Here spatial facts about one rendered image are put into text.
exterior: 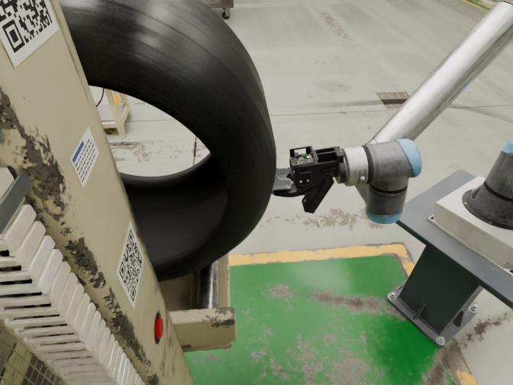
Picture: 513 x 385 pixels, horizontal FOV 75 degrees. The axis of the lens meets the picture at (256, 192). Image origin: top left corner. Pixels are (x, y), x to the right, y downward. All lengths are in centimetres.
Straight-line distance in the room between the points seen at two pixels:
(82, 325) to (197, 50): 34
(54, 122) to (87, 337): 19
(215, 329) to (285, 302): 110
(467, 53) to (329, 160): 40
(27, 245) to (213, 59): 32
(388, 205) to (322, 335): 100
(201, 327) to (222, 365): 97
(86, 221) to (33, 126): 10
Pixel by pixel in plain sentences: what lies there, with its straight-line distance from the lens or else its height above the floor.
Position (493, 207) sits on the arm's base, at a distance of 140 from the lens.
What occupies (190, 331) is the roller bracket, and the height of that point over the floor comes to 92.
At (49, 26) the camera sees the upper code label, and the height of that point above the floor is 148.
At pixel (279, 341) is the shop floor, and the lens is 170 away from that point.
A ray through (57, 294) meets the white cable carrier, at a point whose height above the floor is 132.
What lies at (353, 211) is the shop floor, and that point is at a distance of 226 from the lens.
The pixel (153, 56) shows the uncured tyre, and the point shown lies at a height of 140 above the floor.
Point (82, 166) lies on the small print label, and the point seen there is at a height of 138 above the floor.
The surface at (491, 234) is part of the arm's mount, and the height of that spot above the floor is 70.
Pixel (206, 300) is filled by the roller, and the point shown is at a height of 92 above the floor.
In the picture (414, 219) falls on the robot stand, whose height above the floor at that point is 60.
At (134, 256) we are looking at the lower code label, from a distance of 44.
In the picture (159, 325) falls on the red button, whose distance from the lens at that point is 56.
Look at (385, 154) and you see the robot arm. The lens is 78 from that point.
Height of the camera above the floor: 155
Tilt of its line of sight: 42 degrees down
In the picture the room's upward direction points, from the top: straight up
